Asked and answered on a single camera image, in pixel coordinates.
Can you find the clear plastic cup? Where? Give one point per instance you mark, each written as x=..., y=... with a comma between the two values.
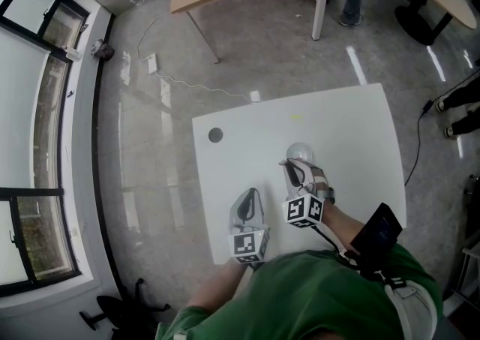
x=300, y=150

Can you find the white plug adapter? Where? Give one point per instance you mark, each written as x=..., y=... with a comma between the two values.
x=255, y=96

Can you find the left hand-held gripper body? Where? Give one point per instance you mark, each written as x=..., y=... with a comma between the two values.
x=243, y=244

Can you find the black chair base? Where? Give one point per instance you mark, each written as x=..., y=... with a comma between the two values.
x=120, y=306

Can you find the black-framed window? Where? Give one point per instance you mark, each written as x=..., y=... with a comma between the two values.
x=45, y=79

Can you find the person's right forearm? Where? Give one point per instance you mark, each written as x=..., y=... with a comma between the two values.
x=343, y=224

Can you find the person's left forearm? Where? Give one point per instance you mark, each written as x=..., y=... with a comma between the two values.
x=221, y=286

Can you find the grey round table grommet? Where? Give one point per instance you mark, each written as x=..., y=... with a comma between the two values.
x=215, y=135

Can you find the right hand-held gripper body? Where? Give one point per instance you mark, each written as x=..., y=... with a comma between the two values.
x=302, y=211

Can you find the dark object on window sill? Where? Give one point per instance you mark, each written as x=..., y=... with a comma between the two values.
x=103, y=51

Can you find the white power strip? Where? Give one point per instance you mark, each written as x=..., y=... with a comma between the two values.
x=152, y=63

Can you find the black box device on arm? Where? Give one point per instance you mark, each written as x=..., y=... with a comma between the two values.
x=378, y=229

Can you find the person's green shirt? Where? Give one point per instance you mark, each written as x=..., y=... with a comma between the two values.
x=300, y=293

